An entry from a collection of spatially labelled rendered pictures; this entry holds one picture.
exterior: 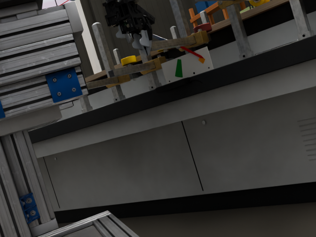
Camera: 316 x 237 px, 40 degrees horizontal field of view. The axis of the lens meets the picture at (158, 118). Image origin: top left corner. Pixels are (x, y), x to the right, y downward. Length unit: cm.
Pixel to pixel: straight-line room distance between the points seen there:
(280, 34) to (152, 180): 111
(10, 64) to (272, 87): 100
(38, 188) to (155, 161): 106
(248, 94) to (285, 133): 30
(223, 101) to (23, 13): 94
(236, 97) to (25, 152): 88
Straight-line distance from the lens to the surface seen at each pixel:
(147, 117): 215
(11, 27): 131
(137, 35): 166
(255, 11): 195
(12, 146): 152
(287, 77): 175
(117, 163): 267
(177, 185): 242
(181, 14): 194
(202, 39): 187
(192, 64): 191
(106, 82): 213
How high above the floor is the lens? 64
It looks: 2 degrees down
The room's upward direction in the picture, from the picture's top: 17 degrees counter-clockwise
